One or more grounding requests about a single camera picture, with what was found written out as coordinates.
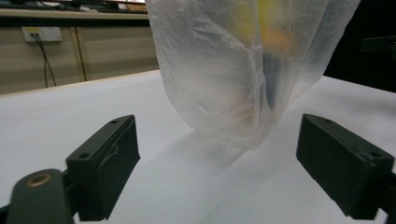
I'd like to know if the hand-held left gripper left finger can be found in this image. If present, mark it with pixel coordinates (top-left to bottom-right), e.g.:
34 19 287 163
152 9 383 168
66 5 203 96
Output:
65 114 141 222

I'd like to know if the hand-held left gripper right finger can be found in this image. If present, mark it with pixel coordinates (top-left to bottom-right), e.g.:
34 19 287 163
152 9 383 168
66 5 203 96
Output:
295 113 396 221

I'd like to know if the translucent white plastic bag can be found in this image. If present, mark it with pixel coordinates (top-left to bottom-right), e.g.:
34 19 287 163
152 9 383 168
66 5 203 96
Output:
145 0 362 150

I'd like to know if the beige wooden counter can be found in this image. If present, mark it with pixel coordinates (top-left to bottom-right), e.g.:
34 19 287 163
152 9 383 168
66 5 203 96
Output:
0 7 161 95

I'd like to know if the brown thin cable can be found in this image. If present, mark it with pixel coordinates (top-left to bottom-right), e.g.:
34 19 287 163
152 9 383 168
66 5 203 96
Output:
74 26 88 82

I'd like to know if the black power cable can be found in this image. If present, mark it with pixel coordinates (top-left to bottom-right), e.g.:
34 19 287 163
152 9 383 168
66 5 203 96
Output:
32 33 58 89

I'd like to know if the white wall power socket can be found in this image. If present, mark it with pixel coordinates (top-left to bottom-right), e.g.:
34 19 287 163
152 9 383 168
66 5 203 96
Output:
21 26 63 43

